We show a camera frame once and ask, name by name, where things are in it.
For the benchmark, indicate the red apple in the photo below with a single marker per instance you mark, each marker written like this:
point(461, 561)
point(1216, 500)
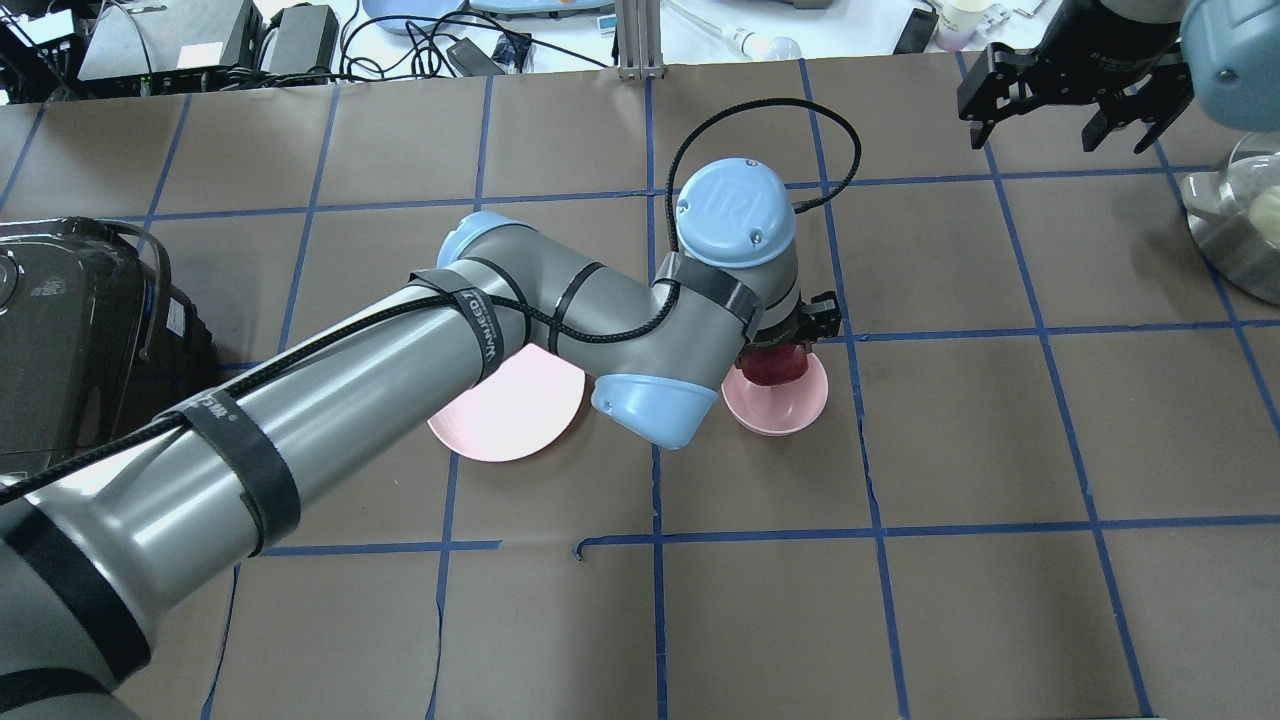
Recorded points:
point(774, 366)

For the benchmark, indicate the pink bowl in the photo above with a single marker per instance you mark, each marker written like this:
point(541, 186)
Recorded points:
point(782, 410)

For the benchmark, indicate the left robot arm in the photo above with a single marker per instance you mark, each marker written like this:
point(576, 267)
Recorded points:
point(98, 549)

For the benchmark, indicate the black rice cooker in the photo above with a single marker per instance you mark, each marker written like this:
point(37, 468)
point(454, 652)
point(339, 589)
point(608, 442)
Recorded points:
point(96, 338)

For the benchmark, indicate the aluminium frame post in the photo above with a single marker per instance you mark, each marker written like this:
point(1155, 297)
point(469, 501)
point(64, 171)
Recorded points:
point(637, 39)

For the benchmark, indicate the black power adapter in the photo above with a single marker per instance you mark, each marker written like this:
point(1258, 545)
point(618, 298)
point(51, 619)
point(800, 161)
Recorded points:
point(468, 60)

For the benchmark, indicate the pink plate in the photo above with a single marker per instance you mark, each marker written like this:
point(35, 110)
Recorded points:
point(522, 408)

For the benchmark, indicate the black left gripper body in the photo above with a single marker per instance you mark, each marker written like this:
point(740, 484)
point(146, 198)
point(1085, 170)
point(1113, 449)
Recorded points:
point(779, 331)

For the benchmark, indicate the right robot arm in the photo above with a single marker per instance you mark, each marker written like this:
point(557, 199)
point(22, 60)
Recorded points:
point(1232, 49)

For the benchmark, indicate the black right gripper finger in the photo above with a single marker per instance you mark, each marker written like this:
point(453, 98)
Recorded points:
point(1158, 103)
point(994, 89)

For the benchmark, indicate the white cup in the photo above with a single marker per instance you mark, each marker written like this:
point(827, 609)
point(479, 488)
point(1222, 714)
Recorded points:
point(957, 22)

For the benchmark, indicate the steel steamer pot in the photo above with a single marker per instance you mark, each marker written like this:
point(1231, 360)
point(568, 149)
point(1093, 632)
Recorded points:
point(1217, 201)

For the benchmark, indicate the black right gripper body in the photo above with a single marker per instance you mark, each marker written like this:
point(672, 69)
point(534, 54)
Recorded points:
point(1098, 52)

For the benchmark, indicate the white steamed bun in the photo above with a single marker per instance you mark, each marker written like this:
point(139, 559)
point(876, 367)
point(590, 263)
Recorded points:
point(1264, 214)

